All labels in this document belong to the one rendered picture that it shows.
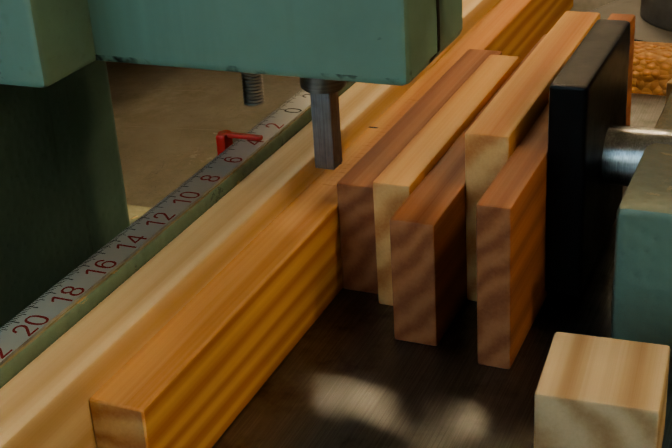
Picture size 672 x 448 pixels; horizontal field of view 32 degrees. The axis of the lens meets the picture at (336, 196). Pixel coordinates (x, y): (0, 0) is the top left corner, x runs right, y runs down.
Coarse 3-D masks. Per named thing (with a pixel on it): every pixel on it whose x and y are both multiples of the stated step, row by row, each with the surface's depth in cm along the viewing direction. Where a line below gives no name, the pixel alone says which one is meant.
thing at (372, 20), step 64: (128, 0) 46; (192, 0) 44; (256, 0) 43; (320, 0) 42; (384, 0) 41; (448, 0) 46; (192, 64) 46; (256, 64) 44; (320, 64) 43; (384, 64) 42
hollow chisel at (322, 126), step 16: (320, 96) 48; (336, 96) 48; (320, 112) 48; (336, 112) 48; (320, 128) 48; (336, 128) 48; (320, 144) 48; (336, 144) 49; (320, 160) 49; (336, 160) 49
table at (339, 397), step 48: (624, 192) 57; (336, 336) 46; (384, 336) 46; (528, 336) 45; (288, 384) 43; (336, 384) 43; (384, 384) 43; (432, 384) 43; (480, 384) 43; (528, 384) 42; (240, 432) 41; (288, 432) 41; (336, 432) 40; (384, 432) 40; (432, 432) 40; (480, 432) 40; (528, 432) 40
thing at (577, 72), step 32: (608, 32) 49; (576, 64) 45; (608, 64) 46; (576, 96) 43; (608, 96) 47; (576, 128) 44; (608, 128) 48; (640, 128) 48; (576, 160) 44; (608, 160) 47; (576, 192) 45; (608, 192) 50; (576, 224) 45; (608, 224) 51; (576, 256) 46; (576, 288) 47
